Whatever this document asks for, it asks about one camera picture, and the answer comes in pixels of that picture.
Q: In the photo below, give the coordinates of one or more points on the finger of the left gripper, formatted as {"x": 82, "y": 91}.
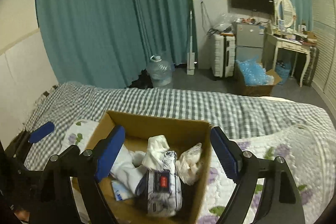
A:
{"x": 41, "y": 132}

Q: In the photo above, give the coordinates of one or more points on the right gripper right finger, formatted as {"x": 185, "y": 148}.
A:
{"x": 280, "y": 201}

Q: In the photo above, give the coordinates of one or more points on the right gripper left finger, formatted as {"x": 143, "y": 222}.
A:
{"x": 54, "y": 200}

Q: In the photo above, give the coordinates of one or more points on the blue pocket tissue pack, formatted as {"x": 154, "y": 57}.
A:
{"x": 121, "y": 192}

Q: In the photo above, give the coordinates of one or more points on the white sock bundle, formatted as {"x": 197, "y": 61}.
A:
{"x": 128, "y": 168}

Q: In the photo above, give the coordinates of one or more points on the cream fluffy soft item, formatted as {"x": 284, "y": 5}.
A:
{"x": 189, "y": 164}

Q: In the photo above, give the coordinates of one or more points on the patterned tissue pack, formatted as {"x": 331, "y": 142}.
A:
{"x": 163, "y": 189}

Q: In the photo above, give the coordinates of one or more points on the white floral quilt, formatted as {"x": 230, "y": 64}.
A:
{"x": 314, "y": 177}

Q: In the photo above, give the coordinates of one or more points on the grey checked bedsheet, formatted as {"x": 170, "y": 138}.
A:
{"x": 238, "y": 116}

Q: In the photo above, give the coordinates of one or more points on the brown cardboard box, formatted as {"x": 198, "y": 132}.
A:
{"x": 181, "y": 135}

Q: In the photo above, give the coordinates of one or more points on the box of blue bottles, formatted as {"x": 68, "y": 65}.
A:
{"x": 253, "y": 80}

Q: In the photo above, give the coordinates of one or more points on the teal curtain large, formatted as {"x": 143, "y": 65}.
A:
{"x": 108, "y": 43}

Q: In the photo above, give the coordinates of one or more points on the clear water jug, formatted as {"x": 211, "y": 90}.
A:
{"x": 160, "y": 72}

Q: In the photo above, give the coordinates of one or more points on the blue basket under table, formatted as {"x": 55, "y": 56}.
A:
{"x": 283, "y": 70}

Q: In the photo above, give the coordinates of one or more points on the white dressing table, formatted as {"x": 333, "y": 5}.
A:
{"x": 302, "y": 57}

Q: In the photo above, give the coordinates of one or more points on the white suitcase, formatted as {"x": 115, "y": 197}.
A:
{"x": 222, "y": 55}

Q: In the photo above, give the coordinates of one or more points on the grey mini fridge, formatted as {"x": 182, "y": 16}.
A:
{"x": 249, "y": 41}

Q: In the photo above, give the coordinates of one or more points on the white standing mop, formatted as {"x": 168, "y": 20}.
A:
{"x": 191, "y": 54}

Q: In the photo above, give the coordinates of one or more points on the clear plastic bag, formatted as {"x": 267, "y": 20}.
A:
{"x": 224, "y": 23}

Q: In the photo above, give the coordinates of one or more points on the white oval vanity mirror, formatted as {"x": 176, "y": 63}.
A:
{"x": 286, "y": 14}

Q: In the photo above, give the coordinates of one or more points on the white louvred wardrobe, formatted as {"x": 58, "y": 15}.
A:
{"x": 324, "y": 30}

